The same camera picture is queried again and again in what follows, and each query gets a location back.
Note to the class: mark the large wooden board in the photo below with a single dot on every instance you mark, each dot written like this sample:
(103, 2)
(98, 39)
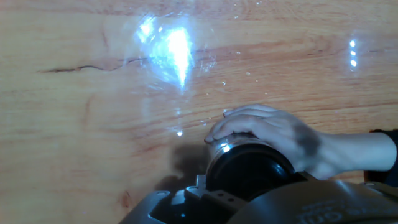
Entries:
(93, 109)

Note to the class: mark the clear glass jar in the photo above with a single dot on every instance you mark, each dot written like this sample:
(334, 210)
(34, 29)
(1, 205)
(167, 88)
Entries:
(231, 143)

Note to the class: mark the bare person hand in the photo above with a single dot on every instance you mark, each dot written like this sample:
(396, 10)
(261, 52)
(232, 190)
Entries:
(273, 130)

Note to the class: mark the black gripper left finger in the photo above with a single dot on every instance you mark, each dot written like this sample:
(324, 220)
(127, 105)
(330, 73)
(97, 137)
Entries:
(186, 208)

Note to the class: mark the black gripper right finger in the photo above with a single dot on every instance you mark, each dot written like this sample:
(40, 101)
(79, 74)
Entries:
(326, 202)

